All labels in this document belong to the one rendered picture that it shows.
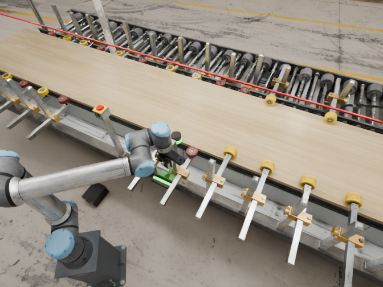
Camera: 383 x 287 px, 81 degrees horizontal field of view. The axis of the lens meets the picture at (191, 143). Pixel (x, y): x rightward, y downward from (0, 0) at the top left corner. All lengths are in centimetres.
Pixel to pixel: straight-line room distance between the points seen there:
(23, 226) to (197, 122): 199
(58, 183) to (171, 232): 144
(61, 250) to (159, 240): 99
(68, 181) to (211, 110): 120
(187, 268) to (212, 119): 129
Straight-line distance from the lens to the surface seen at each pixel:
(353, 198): 158
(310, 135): 184
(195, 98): 193
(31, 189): 107
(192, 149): 158
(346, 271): 142
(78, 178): 102
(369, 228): 179
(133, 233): 234
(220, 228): 229
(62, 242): 155
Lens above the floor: 219
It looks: 53 degrees down
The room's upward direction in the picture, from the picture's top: 2 degrees counter-clockwise
